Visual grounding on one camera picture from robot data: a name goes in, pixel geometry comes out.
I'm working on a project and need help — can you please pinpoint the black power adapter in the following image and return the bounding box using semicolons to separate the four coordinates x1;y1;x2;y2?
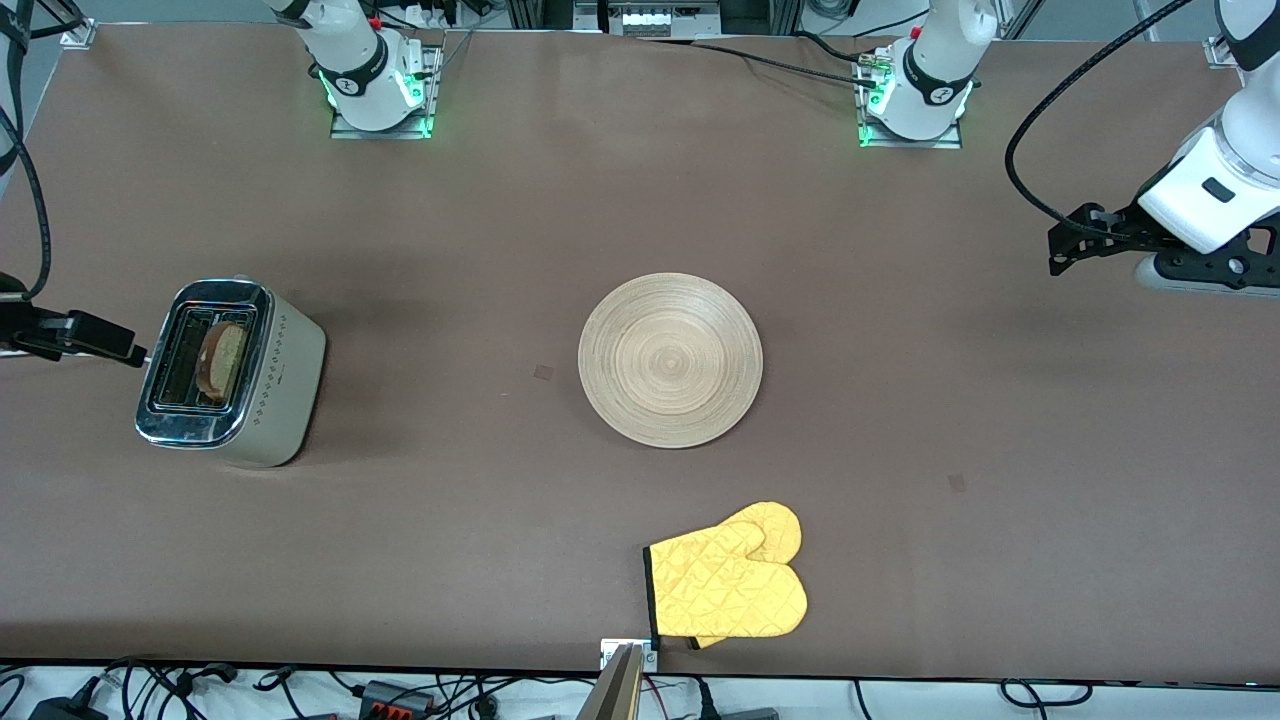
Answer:
28;695;109;720

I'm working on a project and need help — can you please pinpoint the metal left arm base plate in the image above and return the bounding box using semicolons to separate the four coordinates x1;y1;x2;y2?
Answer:
858;50;964;151

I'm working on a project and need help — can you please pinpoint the tan camera stand bar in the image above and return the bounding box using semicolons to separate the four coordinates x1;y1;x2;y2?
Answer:
577;645;644;720

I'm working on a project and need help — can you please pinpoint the black looped floor cable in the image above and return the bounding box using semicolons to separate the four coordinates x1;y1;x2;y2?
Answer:
1000;680;1093;709

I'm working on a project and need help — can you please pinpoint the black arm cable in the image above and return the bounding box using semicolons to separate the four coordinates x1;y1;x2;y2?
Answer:
0;0;53;301
1005;0;1196;237

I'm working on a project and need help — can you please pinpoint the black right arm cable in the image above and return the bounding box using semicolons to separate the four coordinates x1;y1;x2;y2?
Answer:
0;0;53;301

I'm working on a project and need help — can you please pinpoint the yellow quilted oven mitt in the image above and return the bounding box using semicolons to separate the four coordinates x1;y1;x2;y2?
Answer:
643;501;809;651

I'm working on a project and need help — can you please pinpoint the beige chrome two-slot toaster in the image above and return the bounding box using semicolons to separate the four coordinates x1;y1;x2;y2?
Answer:
135;275;328;469

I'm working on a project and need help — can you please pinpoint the long black table cable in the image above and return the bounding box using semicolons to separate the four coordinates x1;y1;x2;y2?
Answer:
640;35;881;87

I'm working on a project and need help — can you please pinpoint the round wooden plate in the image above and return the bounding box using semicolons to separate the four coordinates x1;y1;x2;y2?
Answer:
578;272;764;450

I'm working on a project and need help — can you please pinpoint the black red connector block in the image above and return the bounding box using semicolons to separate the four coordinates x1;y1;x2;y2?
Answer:
360;680;437;717

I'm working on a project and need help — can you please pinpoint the white power strip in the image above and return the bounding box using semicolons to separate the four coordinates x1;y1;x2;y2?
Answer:
600;0;723;39

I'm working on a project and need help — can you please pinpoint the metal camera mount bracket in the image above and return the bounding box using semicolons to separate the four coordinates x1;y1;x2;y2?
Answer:
600;638;659;673

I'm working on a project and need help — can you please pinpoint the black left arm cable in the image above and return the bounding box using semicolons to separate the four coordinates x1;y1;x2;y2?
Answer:
1005;0;1196;237

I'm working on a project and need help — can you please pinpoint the brown bread slice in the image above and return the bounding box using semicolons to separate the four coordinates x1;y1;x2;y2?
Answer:
195;322;251;403

